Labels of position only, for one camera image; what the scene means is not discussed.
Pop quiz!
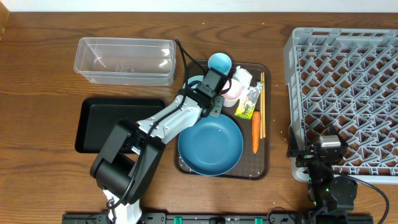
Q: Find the pink cup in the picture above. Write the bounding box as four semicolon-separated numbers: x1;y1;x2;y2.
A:
221;79;243;108

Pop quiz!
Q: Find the light blue bowl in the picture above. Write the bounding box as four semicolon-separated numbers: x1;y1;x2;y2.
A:
182;75;204;90

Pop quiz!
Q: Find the light blue cup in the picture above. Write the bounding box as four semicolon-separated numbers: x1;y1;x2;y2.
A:
208;53;232;75

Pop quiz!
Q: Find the dark blue plate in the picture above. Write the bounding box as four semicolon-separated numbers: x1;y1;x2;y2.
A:
177;114;244;176

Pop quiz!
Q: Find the orange carrot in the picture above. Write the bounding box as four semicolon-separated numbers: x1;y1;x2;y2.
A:
251;111;261;154

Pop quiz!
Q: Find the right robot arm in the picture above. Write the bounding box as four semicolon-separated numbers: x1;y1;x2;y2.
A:
287;126;358;223

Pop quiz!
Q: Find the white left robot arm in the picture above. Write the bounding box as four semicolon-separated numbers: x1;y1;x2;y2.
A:
90;82;229;223

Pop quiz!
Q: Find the grey dishwasher rack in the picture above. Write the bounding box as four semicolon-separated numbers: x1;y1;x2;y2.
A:
283;27;397;184

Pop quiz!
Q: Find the black waste tray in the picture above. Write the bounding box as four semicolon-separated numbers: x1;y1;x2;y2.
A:
75;97;165;154

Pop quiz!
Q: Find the yellow green snack wrapper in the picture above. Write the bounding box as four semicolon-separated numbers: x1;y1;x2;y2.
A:
234;82;264;119

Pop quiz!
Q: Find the crumpled white tissue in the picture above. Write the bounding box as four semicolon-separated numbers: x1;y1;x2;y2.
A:
233;66;252;90

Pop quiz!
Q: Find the brown serving tray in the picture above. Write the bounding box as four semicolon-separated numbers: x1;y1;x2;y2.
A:
173;59;272;181

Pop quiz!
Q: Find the clear plastic bin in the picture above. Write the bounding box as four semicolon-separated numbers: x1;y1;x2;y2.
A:
73;37;176;86

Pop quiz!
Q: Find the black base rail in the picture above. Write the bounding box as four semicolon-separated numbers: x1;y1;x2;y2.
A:
61;212;374;224

